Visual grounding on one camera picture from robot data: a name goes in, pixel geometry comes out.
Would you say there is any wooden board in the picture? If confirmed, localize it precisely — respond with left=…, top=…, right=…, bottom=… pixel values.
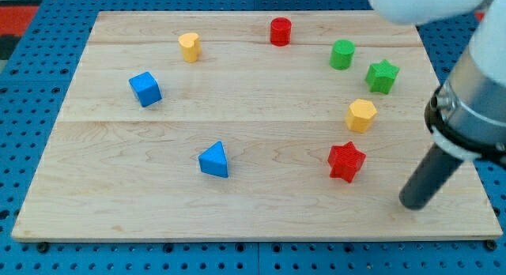
left=12, top=11, right=503, bottom=243

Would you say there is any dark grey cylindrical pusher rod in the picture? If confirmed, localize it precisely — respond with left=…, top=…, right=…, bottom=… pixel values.
left=398, top=144, right=463, bottom=210

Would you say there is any yellow heart block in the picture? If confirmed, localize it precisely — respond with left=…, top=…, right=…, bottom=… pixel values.
left=178, top=32, right=202, bottom=63

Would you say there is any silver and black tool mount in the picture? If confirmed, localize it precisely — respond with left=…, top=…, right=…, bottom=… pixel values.
left=425, top=48, right=505, bottom=167

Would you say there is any green cylinder block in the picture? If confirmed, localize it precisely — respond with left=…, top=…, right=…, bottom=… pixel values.
left=329, top=40, right=355, bottom=70

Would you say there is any blue cube block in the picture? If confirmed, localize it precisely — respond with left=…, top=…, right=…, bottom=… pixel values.
left=129, top=72, right=162, bottom=107

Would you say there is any green star block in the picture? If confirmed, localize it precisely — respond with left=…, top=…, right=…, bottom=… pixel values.
left=365, top=59, right=400, bottom=94

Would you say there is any yellow hexagon block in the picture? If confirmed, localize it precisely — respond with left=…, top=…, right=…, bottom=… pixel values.
left=345, top=99, right=378, bottom=133

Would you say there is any red star block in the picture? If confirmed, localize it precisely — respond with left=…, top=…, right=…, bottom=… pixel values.
left=327, top=141, right=366, bottom=183

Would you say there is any blue triangle block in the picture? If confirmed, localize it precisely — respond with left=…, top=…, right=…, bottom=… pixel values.
left=198, top=141, right=228, bottom=178

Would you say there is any red cylinder block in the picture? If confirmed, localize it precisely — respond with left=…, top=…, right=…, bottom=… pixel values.
left=270, top=17, right=292, bottom=47

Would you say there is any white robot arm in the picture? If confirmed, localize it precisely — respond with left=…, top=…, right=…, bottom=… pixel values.
left=368, top=0, right=505, bottom=210

